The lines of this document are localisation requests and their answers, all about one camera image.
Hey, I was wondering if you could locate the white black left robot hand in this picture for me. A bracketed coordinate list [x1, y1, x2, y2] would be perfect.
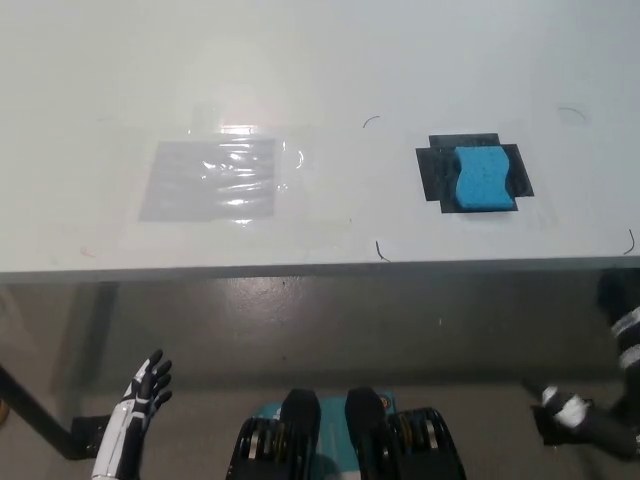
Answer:
[121, 349, 174, 427]

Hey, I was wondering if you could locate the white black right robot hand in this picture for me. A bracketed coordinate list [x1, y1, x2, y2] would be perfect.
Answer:
[538, 383, 602, 442]

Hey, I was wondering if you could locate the blue wavy sponge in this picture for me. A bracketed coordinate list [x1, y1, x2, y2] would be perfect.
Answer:
[452, 145, 519, 213]

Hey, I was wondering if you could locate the grey table leg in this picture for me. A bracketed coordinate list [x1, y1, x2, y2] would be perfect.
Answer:
[48, 281, 121, 419]

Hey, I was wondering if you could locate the clear glossy plastic film patch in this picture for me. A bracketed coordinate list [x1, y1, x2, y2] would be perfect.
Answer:
[137, 102, 307, 227]

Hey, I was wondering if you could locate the black tape patch on table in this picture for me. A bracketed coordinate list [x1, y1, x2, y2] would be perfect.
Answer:
[414, 132, 535, 216]

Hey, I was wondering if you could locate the black metal frame leg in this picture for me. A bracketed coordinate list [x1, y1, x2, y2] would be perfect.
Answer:
[0, 363, 77, 460]

